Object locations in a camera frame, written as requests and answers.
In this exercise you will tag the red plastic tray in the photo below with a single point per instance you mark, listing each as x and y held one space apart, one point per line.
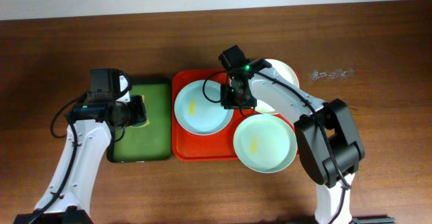
190 147

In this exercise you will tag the dark green tray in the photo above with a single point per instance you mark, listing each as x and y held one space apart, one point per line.
153 142

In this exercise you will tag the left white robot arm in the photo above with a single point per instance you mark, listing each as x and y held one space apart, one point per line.
91 129

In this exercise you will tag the light blue plate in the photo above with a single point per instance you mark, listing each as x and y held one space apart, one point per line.
198 115

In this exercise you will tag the cream white plate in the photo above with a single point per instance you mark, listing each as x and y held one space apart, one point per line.
285 71

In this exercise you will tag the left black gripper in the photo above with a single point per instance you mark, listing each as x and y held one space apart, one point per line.
139 110

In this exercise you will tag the mint green plate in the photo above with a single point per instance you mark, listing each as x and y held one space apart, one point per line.
265 143

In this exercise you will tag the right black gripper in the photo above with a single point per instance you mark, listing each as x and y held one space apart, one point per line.
231 102

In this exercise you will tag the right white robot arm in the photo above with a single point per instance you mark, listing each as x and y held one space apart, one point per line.
327 138

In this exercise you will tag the yellow green sponge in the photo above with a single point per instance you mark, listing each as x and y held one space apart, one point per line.
141 124

